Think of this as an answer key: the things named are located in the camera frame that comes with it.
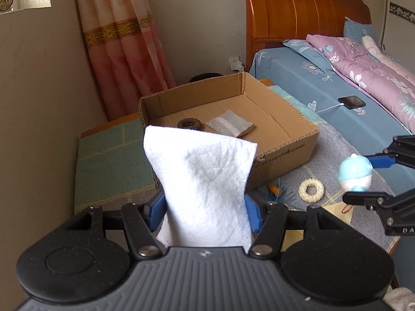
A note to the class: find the open cardboard box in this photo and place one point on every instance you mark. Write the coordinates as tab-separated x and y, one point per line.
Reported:
286	139

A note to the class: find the brown hair scrunchie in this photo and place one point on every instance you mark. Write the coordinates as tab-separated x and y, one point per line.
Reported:
191	124

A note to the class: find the blue pillow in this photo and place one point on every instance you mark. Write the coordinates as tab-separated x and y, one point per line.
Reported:
357	31

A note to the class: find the pink patterned curtain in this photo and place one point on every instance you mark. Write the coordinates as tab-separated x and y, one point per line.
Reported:
125	52

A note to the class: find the cream hair scrunchie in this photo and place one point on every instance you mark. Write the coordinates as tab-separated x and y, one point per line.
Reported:
311	190

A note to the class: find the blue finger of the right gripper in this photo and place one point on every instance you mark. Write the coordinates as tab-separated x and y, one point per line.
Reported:
381	160
376	200

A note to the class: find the blue white plush toy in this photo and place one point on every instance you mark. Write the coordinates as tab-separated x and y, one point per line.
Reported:
355	174

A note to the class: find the grey lace sachet pillow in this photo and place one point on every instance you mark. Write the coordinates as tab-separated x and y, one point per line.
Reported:
230	124

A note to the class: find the black waste bin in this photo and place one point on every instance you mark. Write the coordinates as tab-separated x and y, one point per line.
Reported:
204	76

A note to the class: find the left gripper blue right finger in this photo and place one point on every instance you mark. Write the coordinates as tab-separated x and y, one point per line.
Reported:
268	223

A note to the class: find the blue floral bed sheet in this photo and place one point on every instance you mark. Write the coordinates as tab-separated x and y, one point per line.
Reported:
369	129

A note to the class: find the pink floral quilt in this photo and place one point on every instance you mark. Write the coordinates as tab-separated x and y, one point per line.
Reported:
380	81

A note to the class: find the floral pouch with teal cord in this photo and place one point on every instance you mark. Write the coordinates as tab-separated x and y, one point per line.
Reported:
276	192

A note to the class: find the white cloth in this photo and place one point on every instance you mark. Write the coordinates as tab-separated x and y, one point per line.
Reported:
204	177

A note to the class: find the wooden bed headboard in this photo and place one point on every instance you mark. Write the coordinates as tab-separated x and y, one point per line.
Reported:
270	22

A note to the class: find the black smartphone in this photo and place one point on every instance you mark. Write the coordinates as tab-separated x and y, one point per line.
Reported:
352	102

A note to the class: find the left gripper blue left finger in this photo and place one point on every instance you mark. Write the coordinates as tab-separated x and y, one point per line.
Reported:
140	224

